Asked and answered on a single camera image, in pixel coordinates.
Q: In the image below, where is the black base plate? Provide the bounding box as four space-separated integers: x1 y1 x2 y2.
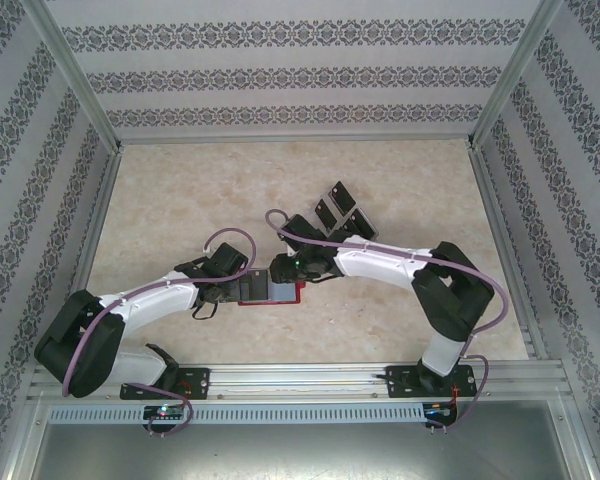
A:
120 367 212 401
385 364 482 400

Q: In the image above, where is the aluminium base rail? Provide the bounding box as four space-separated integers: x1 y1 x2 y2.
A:
29 363 570 402

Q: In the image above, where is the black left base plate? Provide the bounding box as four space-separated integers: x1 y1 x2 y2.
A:
120 367 212 401

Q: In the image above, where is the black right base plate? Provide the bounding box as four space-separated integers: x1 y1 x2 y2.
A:
385 364 482 400

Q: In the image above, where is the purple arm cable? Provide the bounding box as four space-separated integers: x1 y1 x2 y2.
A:
264 208 511 435
59 227 260 437

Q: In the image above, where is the small circuit board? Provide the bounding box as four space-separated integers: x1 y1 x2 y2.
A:
425 401 457 420

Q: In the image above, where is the black credit card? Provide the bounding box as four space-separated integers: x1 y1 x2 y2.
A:
314 197 339 227
251 268 272 302
340 207 380 240
328 180 358 212

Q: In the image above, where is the slotted grey cable duct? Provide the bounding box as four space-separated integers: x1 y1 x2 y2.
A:
46 402 427 425

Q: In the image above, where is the circuit board with green light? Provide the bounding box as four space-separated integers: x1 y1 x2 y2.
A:
143 404 187 422

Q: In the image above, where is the thin black cable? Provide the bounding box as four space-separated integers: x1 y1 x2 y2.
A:
191 298 219 321

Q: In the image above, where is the aluminium frame post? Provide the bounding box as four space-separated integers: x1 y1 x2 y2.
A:
19 0 125 151
466 0 570 150

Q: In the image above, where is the red card holder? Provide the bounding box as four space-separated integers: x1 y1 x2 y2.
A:
236 281 308 307

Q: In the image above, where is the aluminium side rail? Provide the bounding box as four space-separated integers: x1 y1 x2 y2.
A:
52 147 126 366
468 142 542 360

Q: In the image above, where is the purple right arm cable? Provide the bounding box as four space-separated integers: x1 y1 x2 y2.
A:
264 208 511 435

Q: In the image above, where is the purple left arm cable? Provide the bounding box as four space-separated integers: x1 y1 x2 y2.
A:
59 227 260 437

